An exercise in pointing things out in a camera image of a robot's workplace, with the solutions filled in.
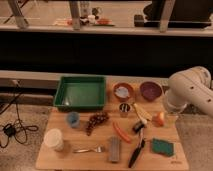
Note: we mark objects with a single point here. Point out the red chili pepper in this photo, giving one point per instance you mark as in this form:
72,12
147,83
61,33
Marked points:
122,134

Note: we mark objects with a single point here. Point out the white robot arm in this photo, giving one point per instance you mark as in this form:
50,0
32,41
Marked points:
191,86

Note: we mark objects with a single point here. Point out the green plastic tray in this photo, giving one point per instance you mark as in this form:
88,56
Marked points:
80,93

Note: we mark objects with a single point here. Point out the brown bowl with white inside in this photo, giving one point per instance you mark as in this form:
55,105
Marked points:
123,91

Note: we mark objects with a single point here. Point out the bunch of dark grapes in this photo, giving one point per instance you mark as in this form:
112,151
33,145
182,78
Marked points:
96,120

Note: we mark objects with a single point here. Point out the purple bowl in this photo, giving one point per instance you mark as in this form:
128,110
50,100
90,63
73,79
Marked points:
150,90

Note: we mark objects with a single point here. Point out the blue plastic cup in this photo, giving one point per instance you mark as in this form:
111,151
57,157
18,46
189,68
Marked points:
73,119

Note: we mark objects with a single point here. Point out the yellow corn cob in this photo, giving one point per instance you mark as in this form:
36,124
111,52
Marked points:
142,112

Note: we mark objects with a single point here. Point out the wooden table board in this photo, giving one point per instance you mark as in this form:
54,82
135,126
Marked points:
67,160

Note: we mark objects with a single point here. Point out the grey rectangular block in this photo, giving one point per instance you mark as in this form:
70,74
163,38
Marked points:
114,150

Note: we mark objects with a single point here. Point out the orange apple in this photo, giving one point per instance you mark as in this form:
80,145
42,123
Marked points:
159,119

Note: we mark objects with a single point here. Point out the silver metal fork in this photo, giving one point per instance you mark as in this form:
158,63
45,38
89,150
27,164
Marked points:
97,149

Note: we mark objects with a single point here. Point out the cluttered background items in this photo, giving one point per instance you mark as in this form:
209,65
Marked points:
90,20

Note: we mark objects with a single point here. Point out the white paper cup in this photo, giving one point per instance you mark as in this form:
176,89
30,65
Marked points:
54,139

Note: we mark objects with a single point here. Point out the green scrubbing sponge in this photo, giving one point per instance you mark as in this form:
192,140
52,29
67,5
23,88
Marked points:
162,147

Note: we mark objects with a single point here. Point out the black power adapter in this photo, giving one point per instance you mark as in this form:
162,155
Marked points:
9,130

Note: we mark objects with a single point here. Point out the black handled knife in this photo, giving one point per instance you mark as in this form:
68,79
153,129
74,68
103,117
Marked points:
138,149

